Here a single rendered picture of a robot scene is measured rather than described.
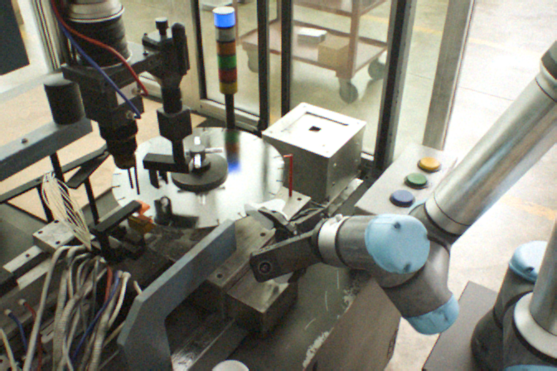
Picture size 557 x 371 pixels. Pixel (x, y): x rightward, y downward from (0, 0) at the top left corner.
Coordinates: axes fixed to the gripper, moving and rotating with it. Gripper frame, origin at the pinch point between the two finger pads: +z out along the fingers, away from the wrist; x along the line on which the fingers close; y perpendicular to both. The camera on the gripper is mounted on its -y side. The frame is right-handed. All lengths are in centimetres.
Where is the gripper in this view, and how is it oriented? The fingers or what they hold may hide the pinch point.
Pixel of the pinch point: (256, 244)
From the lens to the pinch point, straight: 97.5
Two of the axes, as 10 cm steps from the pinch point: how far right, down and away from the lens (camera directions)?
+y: 7.6, -3.9, 5.2
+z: -5.4, 0.7, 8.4
